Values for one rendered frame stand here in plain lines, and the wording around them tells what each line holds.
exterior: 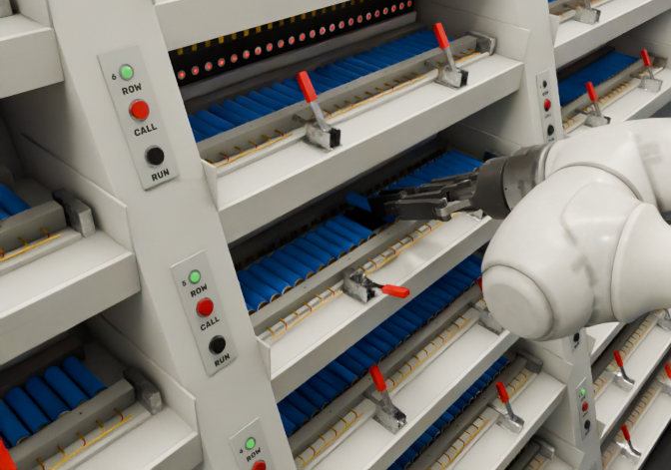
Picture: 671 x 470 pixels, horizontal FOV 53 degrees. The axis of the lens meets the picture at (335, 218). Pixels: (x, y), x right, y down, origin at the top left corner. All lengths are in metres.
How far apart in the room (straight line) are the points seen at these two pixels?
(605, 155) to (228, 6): 0.39
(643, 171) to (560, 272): 0.17
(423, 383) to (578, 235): 0.50
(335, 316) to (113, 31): 0.42
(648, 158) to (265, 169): 0.38
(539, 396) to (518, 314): 0.74
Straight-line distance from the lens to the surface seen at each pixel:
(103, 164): 0.61
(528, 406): 1.28
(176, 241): 0.65
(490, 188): 0.79
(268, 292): 0.83
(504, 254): 0.56
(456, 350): 1.07
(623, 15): 1.44
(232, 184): 0.71
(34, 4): 0.61
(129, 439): 0.72
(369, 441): 0.94
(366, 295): 0.84
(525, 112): 1.13
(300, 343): 0.79
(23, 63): 0.60
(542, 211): 0.59
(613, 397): 1.62
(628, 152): 0.68
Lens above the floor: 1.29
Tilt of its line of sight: 19 degrees down
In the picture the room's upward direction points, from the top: 14 degrees counter-clockwise
